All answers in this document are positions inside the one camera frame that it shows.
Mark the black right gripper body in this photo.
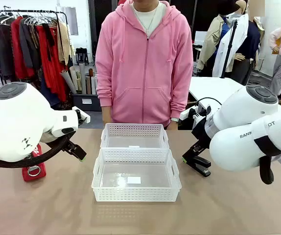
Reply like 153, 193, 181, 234
191, 117, 212, 150

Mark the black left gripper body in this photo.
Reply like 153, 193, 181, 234
62, 140, 79, 154

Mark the black stapler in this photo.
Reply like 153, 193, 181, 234
183, 155, 212, 178

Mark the red Campus zipper pouch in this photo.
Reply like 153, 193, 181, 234
22, 143, 47, 183

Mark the person's right forearm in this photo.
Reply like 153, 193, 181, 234
95, 66, 114, 108

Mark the person's left forearm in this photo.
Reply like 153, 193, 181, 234
169, 70, 194, 120

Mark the person's right hand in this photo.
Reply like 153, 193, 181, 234
102, 107, 113, 125

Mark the white table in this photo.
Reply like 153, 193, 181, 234
188, 76, 248, 116

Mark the dark grey storage bin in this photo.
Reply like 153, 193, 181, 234
71, 93, 104, 112

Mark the dark blue denim garment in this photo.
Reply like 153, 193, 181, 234
39, 73, 61, 106

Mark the small white perforated plastic basket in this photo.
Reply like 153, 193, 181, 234
99, 122, 170, 149

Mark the thick grey paper roll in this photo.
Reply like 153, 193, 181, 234
60, 69, 78, 94

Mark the white cardboard tube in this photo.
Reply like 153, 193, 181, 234
91, 74, 99, 95

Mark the large white perforated plastic basket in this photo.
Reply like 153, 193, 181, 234
91, 147, 183, 203

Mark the tall grey cardboard tube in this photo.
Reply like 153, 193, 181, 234
78, 62, 88, 95

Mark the long red dress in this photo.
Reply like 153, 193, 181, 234
34, 24, 70, 103

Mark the person in pink hoodie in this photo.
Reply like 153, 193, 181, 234
94, 0, 195, 128

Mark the beige trench coat mannequin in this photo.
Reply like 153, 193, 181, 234
196, 13, 230, 77

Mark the black tripod pole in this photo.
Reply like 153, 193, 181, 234
220, 19, 238, 79

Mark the white chair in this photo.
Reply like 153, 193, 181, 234
193, 30, 209, 48

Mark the white coat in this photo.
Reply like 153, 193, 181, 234
212, 13, 250, 79

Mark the navy dressed mannequin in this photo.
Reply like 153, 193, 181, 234
235, 17, 262, 86

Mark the beige garment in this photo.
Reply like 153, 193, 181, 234
55, 20, 74, 66

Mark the red jacket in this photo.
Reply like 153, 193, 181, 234
10, 16, 35, 80

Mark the grey jacket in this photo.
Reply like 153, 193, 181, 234
18, 17, 42, 71

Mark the dark charcoal garment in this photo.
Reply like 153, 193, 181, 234
0, 17, 17, 79

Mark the white t-shirt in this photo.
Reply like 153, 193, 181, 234
132, 1, 167, 38

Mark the black bucket hat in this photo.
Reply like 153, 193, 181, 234
215, 0, 240, 16

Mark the black clothes rack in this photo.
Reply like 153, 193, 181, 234
0, 6, 70, 117

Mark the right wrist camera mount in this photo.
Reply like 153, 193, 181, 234
179, 105, 211, 123

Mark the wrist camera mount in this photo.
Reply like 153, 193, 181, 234
71, 106, 92, 125
179, 105, 211, 123

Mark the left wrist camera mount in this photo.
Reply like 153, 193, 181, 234
71, 106, 92, 125

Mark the thin black camera cable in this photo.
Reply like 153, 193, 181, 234
195, 97, 223, 116

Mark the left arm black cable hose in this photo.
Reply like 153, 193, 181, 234
0, 132, 77, 169

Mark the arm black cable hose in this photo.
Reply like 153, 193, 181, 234
0, 132, 77, 169
254, 136, 281, 185

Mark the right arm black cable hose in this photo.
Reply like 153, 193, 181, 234
254, 136, 281, 185

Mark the silver cross necklace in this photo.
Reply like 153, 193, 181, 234
133, 3, 160, 36

